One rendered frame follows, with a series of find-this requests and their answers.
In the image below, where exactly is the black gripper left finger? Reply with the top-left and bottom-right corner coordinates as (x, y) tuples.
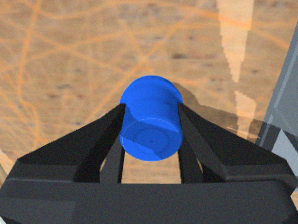
(5, 103), (126, 183)

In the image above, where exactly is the grey bank of square funnels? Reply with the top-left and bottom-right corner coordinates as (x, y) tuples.
(255, 21), (298, 180)

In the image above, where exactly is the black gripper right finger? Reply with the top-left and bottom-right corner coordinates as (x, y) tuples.
(177, 103), (298, 196)

